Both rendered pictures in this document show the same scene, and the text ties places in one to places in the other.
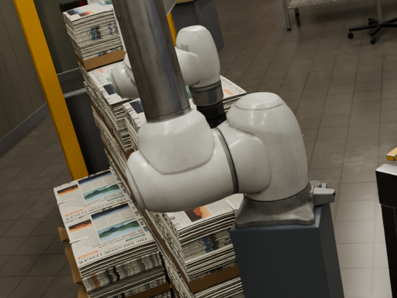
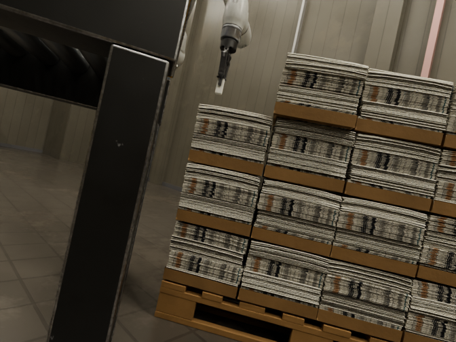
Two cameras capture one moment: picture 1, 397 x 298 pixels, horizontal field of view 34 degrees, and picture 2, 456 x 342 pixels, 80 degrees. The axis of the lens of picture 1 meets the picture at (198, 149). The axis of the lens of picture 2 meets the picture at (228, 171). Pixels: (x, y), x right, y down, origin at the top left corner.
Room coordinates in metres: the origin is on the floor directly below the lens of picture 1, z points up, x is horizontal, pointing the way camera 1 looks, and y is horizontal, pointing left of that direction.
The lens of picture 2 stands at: (2.23, -1.16, 0.60)
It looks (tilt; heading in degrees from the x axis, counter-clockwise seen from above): 0 degrees down; 110
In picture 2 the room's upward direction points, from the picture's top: 12 degrees clockwise
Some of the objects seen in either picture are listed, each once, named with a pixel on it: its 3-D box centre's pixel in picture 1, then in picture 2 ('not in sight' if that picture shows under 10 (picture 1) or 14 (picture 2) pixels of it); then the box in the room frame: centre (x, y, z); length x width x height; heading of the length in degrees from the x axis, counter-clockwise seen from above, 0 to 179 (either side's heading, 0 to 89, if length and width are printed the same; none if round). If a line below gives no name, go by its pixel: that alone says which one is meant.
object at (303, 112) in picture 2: not in sight; (311, 119); (2.12, -0.09, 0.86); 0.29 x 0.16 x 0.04; 12
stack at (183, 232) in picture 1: (201, 240); (320, 235); (2.24, 0.07, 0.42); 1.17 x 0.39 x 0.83; 14
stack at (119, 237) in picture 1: (117, 271); not in sight; (2.35, 0.45, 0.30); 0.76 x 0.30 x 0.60; 14
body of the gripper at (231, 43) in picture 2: (212, 116); (227, 51); (1.70, -0.06, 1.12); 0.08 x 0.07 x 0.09; 103
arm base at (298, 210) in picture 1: (286, 195); not in sight; (1.32, -0.17, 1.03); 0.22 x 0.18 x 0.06; 69
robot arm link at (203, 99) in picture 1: (206, 92); (231, 35); (1.70, -0.06, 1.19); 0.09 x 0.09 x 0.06
